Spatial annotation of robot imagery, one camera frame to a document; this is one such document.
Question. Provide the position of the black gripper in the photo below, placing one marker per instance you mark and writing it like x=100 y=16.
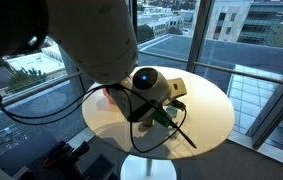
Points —
x=177 y=104

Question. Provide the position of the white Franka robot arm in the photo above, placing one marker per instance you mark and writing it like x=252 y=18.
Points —
x=91 y=40

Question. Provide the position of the black clamp equipment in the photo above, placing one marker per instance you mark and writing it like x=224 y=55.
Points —
x=64 y=160

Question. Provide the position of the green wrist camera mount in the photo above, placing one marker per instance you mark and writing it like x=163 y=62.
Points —
x=159 y=117

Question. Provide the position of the white table pedestal base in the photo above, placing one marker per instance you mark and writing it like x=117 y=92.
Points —
x=134 y=170

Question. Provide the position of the orange plastic carrier bag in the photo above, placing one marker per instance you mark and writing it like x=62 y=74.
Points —
x=109 y=98

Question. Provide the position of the dark thin window mullion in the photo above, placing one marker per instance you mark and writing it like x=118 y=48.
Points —
x=135 y=13

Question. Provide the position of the grey window column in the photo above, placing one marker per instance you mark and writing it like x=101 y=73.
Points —
x=84 y=83
x=199 y=33

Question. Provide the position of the grey metal handrail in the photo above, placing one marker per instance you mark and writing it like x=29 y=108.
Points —
x=247 y=75
x=47 y=85

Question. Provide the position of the dark slanted window frame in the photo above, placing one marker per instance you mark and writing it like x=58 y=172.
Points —
x=274 y=116

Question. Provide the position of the beige wrist camera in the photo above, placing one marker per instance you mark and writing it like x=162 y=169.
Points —
x=177 y=87

